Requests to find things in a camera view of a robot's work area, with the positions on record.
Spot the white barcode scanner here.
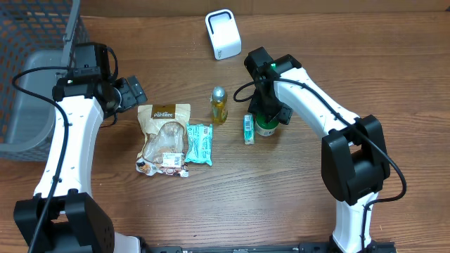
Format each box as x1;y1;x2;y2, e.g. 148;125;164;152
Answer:
205;9;242;60

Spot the clear bottle with silver cap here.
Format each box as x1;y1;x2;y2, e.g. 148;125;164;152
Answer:
210;86;228;124

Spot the teal tissue pack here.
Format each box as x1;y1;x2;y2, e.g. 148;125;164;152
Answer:
185;124;214;166

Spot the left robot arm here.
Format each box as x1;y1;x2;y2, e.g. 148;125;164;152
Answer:
13;42;148;252

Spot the brown snack packet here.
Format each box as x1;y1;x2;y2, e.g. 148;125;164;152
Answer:
136;104;191;176

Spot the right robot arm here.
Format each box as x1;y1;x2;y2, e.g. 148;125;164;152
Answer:
244;47;396;252

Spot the grey plastic mesh basket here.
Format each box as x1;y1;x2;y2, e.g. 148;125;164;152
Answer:
1;0;89;161

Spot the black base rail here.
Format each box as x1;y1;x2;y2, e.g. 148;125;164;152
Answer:
140;241;398;253

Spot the green lid jar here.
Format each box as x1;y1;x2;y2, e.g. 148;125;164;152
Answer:
255;114;279;136

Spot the small Kleenex tissue pack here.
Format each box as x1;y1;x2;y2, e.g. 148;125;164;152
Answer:
243;114;255;145

